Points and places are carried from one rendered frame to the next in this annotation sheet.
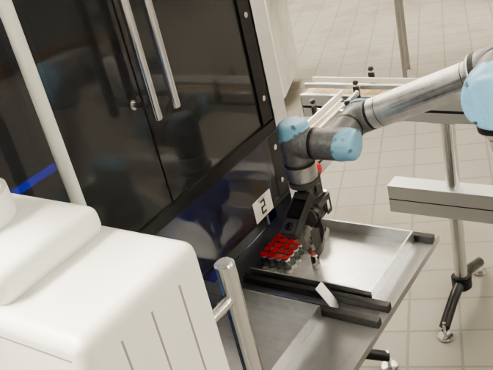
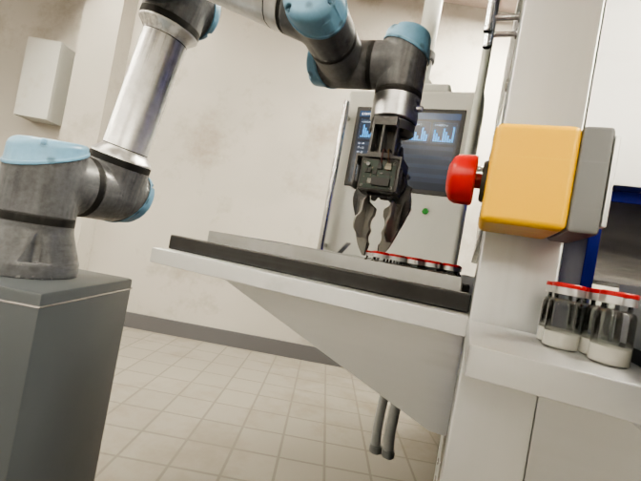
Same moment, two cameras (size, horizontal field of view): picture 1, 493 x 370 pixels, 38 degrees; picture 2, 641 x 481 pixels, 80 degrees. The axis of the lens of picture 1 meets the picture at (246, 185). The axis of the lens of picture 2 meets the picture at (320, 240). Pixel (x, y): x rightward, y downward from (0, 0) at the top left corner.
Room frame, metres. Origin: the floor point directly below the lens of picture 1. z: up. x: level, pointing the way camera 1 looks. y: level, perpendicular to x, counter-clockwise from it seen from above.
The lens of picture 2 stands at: (2.08, -0.40, 0.92)
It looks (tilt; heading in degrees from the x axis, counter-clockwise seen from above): 1 degrees up; 162
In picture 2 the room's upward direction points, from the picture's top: 10 degrees clockwise
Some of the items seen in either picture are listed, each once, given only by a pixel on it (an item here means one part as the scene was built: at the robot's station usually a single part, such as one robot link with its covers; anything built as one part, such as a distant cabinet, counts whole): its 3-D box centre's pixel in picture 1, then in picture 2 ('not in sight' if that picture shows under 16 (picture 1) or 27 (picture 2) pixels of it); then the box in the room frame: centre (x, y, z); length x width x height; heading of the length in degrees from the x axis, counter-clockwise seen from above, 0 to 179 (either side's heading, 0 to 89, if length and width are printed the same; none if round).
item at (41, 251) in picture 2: not in sight; (31, 241); (1.31, -0.66, 0.84); 0.15 x 0.15 x 0.10
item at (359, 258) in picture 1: (331, 255); (346, 266); (1.52, -0.17, 0.90); 0.34 x 0.26 x 0.04; 51
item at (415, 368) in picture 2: not in sight; (324, 341); (1.59, -0.21, 0.80); 0.34 x 0.03 x 0.13; 51
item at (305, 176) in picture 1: (300, 171); (396, 113); (1.52, -0.13, 1.15); 0.08 x 0.08 x 0.05
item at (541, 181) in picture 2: not in sight; (533, 186); (1.85, -0.17, 1.00); 0.08 x 0.07 x 0.07; 51
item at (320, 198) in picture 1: (308, 198); (384, 161); (1.53, -0.14, 1.07); 0.09 x 0.08 x 0.12; 141
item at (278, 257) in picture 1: (294, 246); (419, 275); (1.59, -0.09, 0.90); 0.18 x 0.02 x 0.05; 141
